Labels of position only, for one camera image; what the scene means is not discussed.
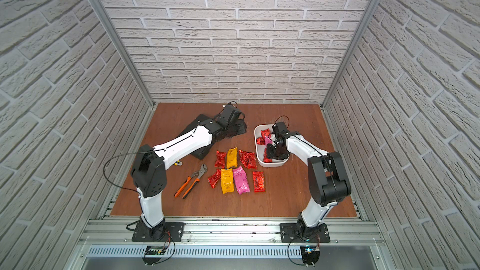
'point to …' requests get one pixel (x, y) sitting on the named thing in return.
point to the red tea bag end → (265, 133)
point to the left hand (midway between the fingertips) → (249, 124)
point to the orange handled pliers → (198, 175)
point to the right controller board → (310, 255)
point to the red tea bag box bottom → (265, 159)
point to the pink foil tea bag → (241, 180)
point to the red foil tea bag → (215, 178)
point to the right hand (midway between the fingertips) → (273, 155)
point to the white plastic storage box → (260, 148)
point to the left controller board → (153, 250)
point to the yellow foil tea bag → (227, 180)
